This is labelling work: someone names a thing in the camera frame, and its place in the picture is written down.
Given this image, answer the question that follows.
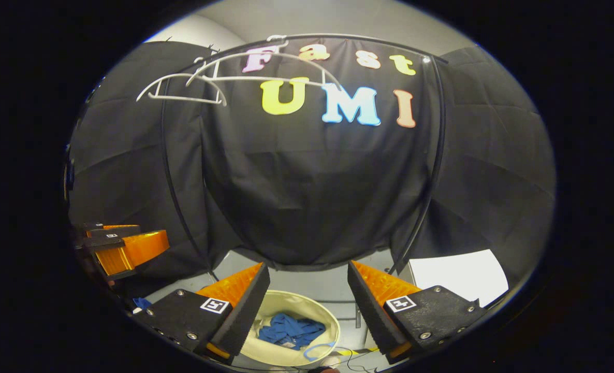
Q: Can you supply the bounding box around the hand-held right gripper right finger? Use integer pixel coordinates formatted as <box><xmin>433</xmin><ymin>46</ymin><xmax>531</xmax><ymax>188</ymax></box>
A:
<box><xmin>347</xmin><ymin>260</ymin><xmax>489</xmax><ymax>365</ymax></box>

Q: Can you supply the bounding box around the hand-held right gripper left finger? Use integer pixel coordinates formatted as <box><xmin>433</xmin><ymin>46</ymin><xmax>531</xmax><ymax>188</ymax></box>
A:
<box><xmin>130</xmin><ymin>262</ymin><xmax>271</xmax><ymax>359</ymax></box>

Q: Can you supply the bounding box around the cream laundry hamper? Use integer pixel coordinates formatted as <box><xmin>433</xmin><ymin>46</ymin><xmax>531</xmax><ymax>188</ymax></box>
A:
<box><xmin>240</xmin><ymin>290</ymin><xmax>342</xmax><ymax>368</ymax></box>

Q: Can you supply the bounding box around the blue corduroy jacket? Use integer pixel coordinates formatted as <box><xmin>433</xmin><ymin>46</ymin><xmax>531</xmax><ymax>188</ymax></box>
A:
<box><xmin>258</xmin><ymin>312</ymin><xmax>327</xmax><ymax>350</ymax></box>

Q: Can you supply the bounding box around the white clothes hanger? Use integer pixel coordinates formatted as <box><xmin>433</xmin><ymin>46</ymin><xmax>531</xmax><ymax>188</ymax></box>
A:
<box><xmin>185</xmin><ymin>35</ymin><xmax>345</xmax><ymax>92</ymax></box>
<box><xmin>136</xmin><ymin>73</ymin><xmax>228</xmax><ymax>107</ymax></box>

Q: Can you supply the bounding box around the black clothes rack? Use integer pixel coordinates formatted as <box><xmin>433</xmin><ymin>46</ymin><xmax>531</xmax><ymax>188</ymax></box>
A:
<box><xmin>159</xmin><ymin>33</ymin><xmax>448</xmax><ymax>283</ymax></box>

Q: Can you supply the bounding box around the white box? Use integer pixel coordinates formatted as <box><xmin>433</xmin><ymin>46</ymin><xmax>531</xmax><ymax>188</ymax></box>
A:
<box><xmin>399</xmin><ymin>249</ymin><xmax>509</xmax><ymax>307</ymax></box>

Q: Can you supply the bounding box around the black backdrop cloth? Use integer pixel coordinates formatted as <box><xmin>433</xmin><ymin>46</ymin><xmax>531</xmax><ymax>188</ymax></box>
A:
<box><xmin>66</xmin><ymin>39</ymin><xmax>557</xmax><ymax>298</ymax></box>

